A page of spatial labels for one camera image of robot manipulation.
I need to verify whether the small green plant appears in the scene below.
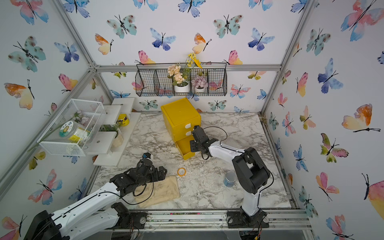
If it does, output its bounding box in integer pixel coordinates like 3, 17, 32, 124
100, 124, 120, 134

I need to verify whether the white stepped shelf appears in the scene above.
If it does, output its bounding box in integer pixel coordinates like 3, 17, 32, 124
88, 98, 141, 167

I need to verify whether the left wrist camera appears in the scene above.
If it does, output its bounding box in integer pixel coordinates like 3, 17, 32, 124
142, 153, 153, 160

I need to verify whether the peach flowers white pot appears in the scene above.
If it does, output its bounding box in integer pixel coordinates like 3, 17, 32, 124
167, 65, 191, 94

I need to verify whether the yellow artificial flower stem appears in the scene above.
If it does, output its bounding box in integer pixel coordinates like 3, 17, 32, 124
184, 53, 202, 75

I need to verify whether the orange tape roll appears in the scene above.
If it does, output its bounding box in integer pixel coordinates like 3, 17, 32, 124
177, 168, 187, 177

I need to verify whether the black wire wall basket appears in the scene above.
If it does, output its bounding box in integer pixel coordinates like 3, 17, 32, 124
135, 62, 228, 98

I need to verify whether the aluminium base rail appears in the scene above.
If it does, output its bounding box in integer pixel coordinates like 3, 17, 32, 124
90, 209, 312, 233

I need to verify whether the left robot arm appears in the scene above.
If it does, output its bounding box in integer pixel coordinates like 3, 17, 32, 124
24, 158, 168, 240

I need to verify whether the yellow three-drawer cabinet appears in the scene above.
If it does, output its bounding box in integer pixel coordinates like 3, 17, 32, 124
161, 98, 202, 160

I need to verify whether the green lid jar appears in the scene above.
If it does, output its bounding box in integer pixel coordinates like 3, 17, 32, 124
59, 121, 90, 143

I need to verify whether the clear acrylic box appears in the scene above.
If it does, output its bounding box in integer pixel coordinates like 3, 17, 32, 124
38, 99, 106, 157

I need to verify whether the purple flowers small pot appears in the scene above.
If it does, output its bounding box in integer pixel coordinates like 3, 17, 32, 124
192, 76, 209, 93

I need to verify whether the blue tin can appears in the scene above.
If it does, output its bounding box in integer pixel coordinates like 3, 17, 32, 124
223, 171, 237, 188

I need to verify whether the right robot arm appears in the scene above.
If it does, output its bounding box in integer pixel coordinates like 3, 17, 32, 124
190, 126, 273, 229

